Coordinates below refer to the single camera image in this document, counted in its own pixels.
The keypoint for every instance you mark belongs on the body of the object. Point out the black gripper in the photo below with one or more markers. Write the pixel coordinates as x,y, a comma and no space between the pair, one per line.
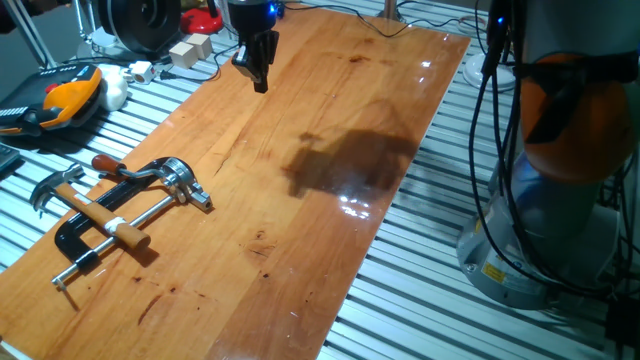
252,17

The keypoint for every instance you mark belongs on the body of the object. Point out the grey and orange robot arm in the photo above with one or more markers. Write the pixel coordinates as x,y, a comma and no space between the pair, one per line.
565,125

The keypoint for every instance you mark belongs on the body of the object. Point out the pale wooden cube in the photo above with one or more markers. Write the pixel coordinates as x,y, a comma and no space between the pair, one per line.
202,45
182,56

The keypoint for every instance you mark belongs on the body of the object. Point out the red round object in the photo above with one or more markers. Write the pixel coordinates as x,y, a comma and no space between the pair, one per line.
200,22

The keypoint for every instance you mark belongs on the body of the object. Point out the white plug adapter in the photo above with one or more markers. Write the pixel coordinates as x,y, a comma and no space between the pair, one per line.
143,72

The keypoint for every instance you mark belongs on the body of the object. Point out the black filament spool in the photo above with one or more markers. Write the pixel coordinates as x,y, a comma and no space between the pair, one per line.
140,25

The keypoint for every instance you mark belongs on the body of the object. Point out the white rounded lump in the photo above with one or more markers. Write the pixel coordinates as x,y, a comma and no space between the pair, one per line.
115,90

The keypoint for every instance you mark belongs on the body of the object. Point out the orange and black teach pendant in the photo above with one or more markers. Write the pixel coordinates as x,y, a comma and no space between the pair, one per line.
70,100

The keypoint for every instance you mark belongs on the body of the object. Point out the glossy brown wooden board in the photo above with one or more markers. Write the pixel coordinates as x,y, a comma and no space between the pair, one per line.
300,250

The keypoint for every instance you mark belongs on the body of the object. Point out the white round stand base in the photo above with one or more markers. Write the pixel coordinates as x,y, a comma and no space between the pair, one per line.
475,72

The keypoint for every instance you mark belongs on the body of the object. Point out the grey tripod pole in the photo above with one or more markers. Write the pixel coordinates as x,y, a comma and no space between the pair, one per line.
30,32

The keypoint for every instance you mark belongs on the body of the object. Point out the black C-clamp with screw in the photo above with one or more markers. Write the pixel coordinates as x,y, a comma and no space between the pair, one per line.
75,240

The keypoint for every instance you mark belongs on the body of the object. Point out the metal stand post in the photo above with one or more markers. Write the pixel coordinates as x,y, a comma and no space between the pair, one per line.
390,10

